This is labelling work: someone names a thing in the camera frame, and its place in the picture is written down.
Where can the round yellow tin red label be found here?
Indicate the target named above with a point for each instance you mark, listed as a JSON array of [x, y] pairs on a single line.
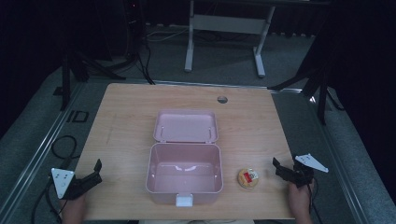
[[248, 178]]

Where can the person's left hand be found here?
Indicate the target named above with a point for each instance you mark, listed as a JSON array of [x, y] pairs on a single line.
[[74, 207]]

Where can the white metal desk frame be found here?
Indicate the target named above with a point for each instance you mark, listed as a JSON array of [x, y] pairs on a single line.
[[224, 23]]

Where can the black tripod stand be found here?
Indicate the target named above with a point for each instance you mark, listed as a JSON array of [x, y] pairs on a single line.
[[79, 70], [314, 84]]

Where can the person's right hand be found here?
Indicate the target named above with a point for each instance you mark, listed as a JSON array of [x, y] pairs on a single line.
[[299, 197]]

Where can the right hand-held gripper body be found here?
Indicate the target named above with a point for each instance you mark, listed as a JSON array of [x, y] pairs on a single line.
[[303, 171]]

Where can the pink plastic storage box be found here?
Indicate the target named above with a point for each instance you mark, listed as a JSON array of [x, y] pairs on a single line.
[[185, 168]]

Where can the dark computer tower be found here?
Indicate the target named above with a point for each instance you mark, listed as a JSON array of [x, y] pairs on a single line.
[[134, 25]]

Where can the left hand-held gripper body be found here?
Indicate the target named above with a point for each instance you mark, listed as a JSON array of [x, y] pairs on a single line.
[[67, 183]]

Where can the metal floor rail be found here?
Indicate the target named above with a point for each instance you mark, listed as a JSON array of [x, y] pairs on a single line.
[[40, 149], [339, 161]]

